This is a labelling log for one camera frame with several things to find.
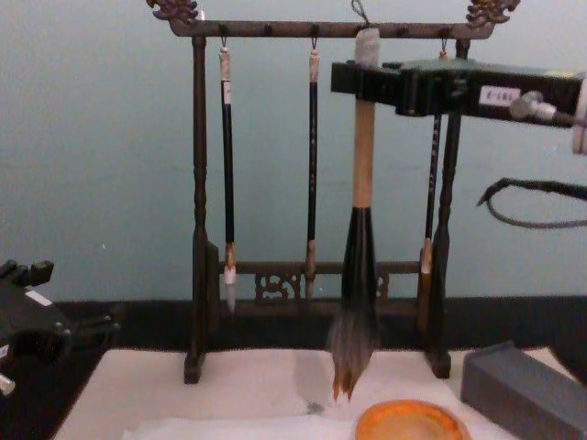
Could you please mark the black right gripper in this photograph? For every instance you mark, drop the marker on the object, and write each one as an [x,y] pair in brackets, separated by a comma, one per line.
[440,94]

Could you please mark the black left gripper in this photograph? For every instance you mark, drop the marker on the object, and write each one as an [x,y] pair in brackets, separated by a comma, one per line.
[32,321]

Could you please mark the black table cloth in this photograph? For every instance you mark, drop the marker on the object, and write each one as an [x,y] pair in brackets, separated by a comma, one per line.
[151,325]

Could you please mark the thin black brush brown tip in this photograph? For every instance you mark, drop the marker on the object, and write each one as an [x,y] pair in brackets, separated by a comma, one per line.
[313,160]

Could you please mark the thin black brush tan ferrule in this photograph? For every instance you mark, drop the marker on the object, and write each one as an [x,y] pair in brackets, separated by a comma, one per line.
[432,183]

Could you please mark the dark wooden brush rack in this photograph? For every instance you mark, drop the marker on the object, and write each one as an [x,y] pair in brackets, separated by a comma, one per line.
[199,183]

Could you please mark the thin black brush white tip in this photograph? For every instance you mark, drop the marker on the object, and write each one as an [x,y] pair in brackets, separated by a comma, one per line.
[228,183]

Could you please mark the white felt mat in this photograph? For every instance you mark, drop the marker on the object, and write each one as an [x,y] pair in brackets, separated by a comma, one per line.
[247,380]

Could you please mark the white paper sheet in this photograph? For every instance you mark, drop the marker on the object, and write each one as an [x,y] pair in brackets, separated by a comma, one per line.
[229,428]

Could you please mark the grey rectangular block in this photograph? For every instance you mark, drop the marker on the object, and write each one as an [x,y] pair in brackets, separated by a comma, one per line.
[518,389]

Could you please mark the orange round dish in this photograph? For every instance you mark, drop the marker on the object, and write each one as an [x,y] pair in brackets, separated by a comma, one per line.
[408,421]

